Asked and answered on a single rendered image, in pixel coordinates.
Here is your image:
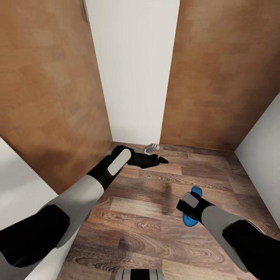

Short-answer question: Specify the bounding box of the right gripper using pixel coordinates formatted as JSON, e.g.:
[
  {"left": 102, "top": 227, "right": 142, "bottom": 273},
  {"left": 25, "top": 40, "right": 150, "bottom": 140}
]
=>
[{"left": 177, "top": 200, "right": 197, "bottom": 220}]

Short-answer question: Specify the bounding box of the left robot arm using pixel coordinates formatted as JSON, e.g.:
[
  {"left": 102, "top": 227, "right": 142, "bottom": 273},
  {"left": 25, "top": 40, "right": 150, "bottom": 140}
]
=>
[{"left": 0, "top": 143, "right": 169, "bottom": 280}]

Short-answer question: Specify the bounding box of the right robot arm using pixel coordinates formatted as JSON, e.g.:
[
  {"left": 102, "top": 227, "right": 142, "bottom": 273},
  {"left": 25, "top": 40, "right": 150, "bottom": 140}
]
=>
[{"left": 177, "top": 192, "right": 280, "bottom": 280}]

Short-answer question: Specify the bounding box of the sandal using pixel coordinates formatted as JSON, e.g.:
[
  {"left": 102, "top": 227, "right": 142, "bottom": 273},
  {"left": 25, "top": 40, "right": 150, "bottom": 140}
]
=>
[{"left": 182, "top": 186, "right": 203, "bottom": 227}]

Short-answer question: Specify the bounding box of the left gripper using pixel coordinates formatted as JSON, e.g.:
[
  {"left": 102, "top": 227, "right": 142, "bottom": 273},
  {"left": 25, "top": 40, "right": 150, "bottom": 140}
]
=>
[{"left": 138, "top": 154, "right": 169, "bottom": 168}]

